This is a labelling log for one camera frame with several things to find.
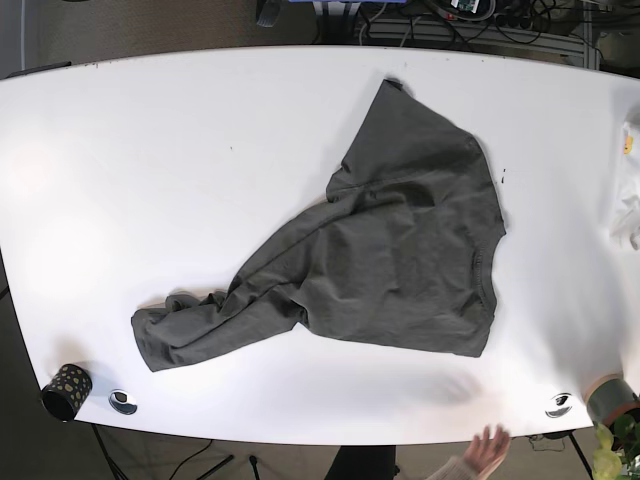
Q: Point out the grey plant pot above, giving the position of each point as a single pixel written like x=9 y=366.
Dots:
x=610 y=398

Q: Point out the white T-shirt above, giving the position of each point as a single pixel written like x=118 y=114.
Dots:
x=624 y=224

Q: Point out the right metal table grommet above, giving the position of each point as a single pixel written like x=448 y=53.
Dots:
x=559 y=405

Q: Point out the dark grey T-shirt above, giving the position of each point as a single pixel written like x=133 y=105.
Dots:
x=399 y=254

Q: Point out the metal table grommet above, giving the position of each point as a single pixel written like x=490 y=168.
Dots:
x=122 y=402
x=559 y=405

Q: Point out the person's hand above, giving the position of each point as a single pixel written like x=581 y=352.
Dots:
x=487 y=451

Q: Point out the person's forearm beige sleeve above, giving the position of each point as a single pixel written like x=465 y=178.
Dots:
x=457 y=469

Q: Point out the left metal table grommet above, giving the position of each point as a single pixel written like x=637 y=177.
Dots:
x=122 y=402

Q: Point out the black floral cup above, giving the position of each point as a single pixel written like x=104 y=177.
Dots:
x=66 y=392

